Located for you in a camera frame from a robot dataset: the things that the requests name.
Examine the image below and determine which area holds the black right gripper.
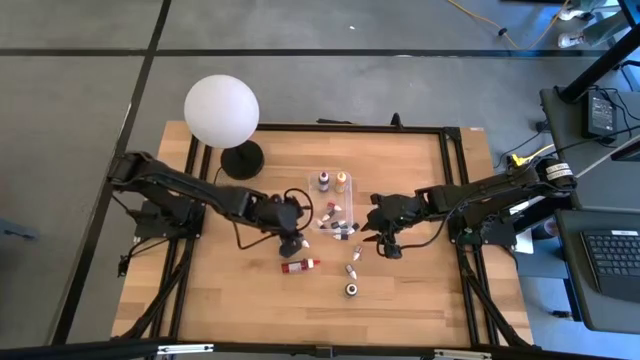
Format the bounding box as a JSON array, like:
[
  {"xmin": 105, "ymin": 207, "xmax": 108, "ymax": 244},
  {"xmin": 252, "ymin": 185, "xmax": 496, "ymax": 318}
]
[{"xmin": 360, "ymin": 192, "xmax": 427, "ymax": 260}]

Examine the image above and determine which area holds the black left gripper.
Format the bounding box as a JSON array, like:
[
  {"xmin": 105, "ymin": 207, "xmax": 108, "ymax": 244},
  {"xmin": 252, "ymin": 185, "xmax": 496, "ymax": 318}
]
[{"xmin": 248, "ymin": 193, "xmax": 307, "ymax": 257}]

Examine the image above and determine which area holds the large red food coloring bottle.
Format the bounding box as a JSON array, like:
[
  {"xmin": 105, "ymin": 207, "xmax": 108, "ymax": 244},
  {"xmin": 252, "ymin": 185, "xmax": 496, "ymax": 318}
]
[{"xmin": 280, "ymin": 257, "xmax": 322, "ymax": 275}]

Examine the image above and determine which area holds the clear plastic bin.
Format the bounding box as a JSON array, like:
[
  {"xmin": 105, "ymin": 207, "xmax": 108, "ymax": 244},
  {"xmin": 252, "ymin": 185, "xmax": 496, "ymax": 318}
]
[{"xmin": 307, "ymin": 170, "xmax": 355, "ymax": 236}]

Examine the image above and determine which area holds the white globe table lamp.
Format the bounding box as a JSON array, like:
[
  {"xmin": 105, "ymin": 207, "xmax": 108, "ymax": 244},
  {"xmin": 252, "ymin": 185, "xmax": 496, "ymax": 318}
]
[{"xmin": 183, "ymin": 73, "xmax": 266, "ymax": 182}]

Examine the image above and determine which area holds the white paper sheet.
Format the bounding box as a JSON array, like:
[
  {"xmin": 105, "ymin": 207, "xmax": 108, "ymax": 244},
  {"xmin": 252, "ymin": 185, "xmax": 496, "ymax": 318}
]
[{"xmin": 513, "ymin": 230, "xmax": 537, "ymax": 256}]

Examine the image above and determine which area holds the grey side desk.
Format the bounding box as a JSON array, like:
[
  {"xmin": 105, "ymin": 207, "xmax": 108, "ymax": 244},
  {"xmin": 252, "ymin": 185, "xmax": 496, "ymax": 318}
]
[{"xmin": 538, "ymin": 85, "xmax": 640, "ymax": 214}]

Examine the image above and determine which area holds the black beam with silver brackets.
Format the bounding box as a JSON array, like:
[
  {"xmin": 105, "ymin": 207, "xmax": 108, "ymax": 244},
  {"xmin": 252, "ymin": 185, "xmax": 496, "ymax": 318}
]
[{"xmin": 0, "ymin": 337, "xmax": 640, "ymax": 360}]

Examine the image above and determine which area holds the black power adapter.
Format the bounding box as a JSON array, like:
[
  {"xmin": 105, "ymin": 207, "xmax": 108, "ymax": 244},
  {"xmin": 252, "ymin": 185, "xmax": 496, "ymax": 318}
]
[{"xmin": 585, "ymin": 88, "xmax": 620, "ymax": 140}]

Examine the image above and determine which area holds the dark floor object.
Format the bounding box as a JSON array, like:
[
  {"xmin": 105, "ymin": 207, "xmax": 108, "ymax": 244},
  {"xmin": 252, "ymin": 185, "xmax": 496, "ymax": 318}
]
[{"xmin": 0, "ymin": 218, "xmax": 40, "ymax": 242}]

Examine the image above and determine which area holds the person's foot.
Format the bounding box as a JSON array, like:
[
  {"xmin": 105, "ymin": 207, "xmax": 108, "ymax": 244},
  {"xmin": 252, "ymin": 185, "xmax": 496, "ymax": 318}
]
[
  {"xmin": 557, "ymin": 30, "xmax": 587, "ymax": 50},
  {"xmin": 558, "ymin": 4, "xmax": 584, "ymax": 22}
]

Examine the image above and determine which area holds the black diagonal desk leg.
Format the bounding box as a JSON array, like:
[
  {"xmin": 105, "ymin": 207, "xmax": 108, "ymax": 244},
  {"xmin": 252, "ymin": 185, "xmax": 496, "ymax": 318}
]
[{"xmin": 558, "ymin": 35, "xmax": 640, "ymax": 105}]

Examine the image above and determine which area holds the person's leg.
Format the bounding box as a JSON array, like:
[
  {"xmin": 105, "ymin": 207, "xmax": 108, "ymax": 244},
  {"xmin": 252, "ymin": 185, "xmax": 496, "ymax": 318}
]
[{"xmin": 582, "ymin": 17, "xmax": 629, "ymax": 47}]

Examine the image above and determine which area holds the black monitor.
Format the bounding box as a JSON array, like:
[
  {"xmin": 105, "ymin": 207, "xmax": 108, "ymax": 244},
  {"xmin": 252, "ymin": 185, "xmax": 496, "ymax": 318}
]
[{"xmin": 615, "ymin": 0, "xmax": 640, "ymax": 27}]

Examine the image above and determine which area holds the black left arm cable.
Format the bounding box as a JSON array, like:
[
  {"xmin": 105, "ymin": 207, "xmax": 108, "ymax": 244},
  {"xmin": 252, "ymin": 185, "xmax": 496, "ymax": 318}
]
[{"xmin": 283, "ymin": 187, "xmax": 315, "ymax": 224}]

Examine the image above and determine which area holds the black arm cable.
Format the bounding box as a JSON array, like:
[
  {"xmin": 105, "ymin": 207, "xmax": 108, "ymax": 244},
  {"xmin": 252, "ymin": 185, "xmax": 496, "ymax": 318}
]
[
  {"xmin": 379, "ymin": 204, "xmax": 451, "ymax": 251},
  {"xmin": 283, "ymin": 187, "xmax": 315, "ymax": 224}
]

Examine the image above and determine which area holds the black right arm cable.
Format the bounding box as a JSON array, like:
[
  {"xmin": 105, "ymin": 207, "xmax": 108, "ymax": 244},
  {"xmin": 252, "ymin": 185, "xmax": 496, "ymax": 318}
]
[{"xmin": 379, "ymin": 204, "xmax": 451, "ymax": 251}]

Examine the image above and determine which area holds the black aluminium table frame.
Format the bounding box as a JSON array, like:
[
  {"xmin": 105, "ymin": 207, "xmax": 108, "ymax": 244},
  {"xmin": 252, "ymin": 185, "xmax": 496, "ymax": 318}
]
[{"xmin": 115, "ymin": 122, "xmax": 535, "ymax": 351}]

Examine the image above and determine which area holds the yellow connector with cable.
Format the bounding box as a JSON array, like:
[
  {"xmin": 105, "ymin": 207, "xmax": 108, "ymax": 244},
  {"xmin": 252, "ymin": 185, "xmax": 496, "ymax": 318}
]
[{"xmin": 509, "ymin": 143, "xmax": 557, "ymax": 169}]

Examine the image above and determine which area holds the yellow floor cable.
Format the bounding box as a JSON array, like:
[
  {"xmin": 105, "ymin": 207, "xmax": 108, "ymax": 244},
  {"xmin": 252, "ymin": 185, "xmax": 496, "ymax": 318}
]
[{"xmin": 446, "ymin": 0, "xmax": 572, "ymax": 51}]

